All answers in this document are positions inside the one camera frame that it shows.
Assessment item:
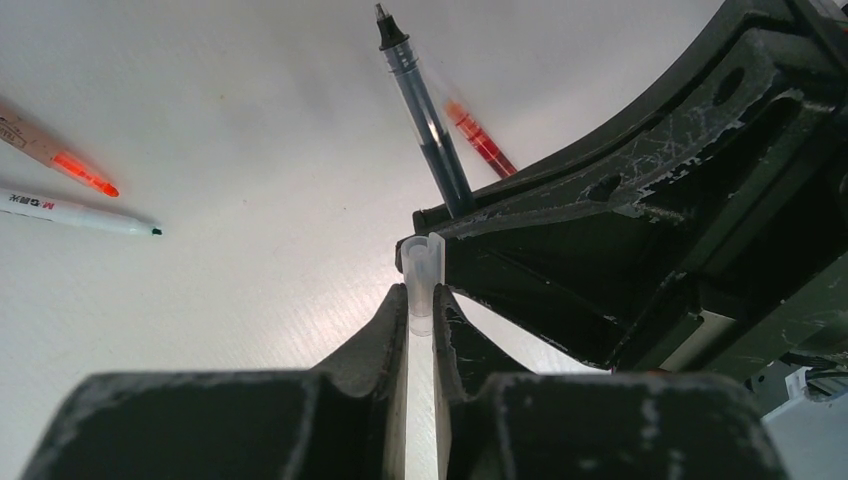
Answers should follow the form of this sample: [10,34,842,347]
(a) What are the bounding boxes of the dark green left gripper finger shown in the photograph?
[412,32,847,371]
[411,0,848,233]

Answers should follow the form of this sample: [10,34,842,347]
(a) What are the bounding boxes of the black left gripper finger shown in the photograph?
[433,286,788,479]
[23,284,408,479]

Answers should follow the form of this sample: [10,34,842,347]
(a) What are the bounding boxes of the black pen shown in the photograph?
[374,3,475,218]

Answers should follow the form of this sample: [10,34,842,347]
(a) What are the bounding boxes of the red pen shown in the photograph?
[443,99,518,179]

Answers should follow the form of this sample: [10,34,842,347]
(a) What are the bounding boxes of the white green-tipped pen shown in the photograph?
[1,188,163,236]

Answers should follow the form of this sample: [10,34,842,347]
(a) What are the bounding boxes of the orange pen with cap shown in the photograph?
[1,103,120,198]

